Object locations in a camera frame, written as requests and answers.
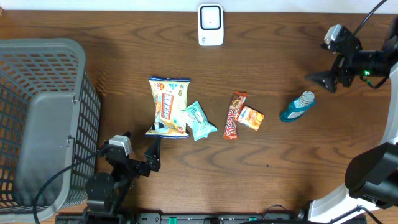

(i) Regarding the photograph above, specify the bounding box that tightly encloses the blue mouthwash bottle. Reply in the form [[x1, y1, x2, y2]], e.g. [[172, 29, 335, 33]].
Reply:
[[280, 91, 315, 122]]

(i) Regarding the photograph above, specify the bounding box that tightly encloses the teal small snack packet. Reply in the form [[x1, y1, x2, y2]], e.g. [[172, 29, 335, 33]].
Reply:
[[183, 101, 218, 141]]

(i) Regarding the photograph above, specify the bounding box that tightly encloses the yellow snack bag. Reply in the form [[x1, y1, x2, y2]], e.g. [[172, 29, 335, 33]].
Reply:
[[145, 77, 190, 139]]

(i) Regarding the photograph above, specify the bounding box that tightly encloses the orange chocolate bar wrapper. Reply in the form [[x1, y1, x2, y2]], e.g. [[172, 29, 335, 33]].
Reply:
[[223, 91, 248, 140]]

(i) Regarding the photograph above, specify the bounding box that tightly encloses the orange small snack packet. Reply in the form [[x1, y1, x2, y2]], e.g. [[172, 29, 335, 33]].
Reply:
[[238, 106, 264, 131]]

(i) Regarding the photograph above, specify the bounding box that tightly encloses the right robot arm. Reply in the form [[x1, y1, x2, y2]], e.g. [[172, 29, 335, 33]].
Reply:
[[297, 19, 397, 223]]

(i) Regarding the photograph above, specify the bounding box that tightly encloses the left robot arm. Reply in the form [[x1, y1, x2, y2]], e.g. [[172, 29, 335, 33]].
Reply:
[[81, 132, 161, 223]]

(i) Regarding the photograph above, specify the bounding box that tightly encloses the white barcode scanner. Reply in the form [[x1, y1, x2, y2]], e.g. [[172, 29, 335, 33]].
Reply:
[[197, 3, 224, 47]]

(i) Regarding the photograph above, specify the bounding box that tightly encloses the grey plastic basket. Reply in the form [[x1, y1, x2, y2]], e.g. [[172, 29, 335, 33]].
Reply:
[[1, 39, 101, 223]]

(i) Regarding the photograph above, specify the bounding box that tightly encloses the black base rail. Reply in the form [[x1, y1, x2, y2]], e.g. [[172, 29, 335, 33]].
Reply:
[[55, 212, 368, 224]]

